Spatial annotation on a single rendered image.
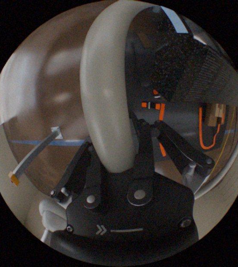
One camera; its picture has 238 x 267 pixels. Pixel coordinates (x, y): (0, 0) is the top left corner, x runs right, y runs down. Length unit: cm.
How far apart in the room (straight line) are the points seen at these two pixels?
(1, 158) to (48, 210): 571
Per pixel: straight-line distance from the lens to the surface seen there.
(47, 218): 48
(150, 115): 110
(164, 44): 36
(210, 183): 33
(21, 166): 116
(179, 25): 36
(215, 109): 145
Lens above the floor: 105
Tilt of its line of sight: 64 degrees down
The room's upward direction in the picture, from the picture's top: 171 degrees counter-clockwise
